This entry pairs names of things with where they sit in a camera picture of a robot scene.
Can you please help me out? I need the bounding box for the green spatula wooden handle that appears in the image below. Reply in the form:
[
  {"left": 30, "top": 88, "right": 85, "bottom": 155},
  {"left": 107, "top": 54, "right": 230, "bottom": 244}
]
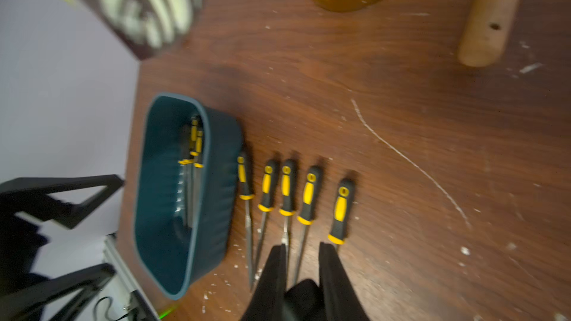
[{"left": 457, "top": 0, "right": 520, "bottom": 68}]

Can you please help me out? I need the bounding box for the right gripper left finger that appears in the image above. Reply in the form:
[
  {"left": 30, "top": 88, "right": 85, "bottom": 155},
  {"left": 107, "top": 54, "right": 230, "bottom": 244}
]
[{"left": 240, "top": 245, "right": 286, "bottom": 321}]

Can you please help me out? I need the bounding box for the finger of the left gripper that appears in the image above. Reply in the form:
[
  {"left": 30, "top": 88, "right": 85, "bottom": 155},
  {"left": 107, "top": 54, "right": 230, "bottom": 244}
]
[
  {"left": 1, "top": 263, "right": 116, "bottom": 320},
  {"left": 1, "top": 175, "right": 124, "bottom": 229}
]

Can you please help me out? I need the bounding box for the teal plastic storage box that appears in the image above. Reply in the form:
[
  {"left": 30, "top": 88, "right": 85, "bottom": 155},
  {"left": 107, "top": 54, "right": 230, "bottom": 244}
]
[{"left": 133, "top": 94, "right": 243, "bottom": 300}]

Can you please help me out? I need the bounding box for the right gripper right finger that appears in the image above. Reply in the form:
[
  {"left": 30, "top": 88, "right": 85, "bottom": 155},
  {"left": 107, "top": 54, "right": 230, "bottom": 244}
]
[{"left": 319, "top": 242, "right": 370, "bottom": 320}]

